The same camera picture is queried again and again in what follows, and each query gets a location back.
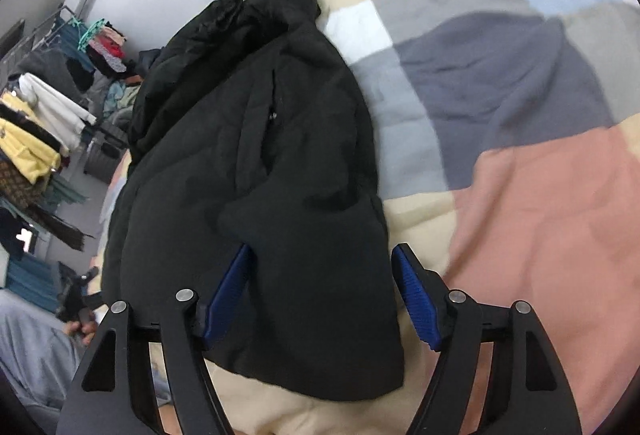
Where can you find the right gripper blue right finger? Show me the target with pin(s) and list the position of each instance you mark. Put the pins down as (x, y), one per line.
(424, 295)

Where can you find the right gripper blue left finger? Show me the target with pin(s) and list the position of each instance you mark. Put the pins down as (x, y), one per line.
(219, 311)

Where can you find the black padded jacket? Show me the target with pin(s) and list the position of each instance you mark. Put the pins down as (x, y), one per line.
(249, 130)

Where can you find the person's grey blue clothing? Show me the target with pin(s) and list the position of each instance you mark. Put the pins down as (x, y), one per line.
(38, 359)

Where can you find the metal clothes rack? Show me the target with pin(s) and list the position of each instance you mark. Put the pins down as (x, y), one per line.
(43, 35)

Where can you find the person's left hand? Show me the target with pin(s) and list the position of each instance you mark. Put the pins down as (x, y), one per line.
(83, 332)

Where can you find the brown plaid hanging shirt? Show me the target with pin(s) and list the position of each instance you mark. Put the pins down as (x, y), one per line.
(37, 203)

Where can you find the yellow hooded sweatshirt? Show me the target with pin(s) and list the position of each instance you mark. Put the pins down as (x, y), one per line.
(33, 158)

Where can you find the dark grey suitcase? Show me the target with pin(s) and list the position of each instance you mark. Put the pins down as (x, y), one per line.
(107, 146)

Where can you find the white hanging sweatshirt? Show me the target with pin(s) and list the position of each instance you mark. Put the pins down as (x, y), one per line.
(61, 116)

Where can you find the black hanging garment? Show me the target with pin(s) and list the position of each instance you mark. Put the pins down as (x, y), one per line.
(20, 119)

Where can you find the dark grey hanging coat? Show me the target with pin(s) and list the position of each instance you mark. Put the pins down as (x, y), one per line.
(65, 74)

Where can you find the plaid patchwork bed quilt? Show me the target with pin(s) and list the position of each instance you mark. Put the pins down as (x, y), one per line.
(507, 140)

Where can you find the green clip hanger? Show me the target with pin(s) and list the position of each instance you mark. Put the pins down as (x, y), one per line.
(87, 33)

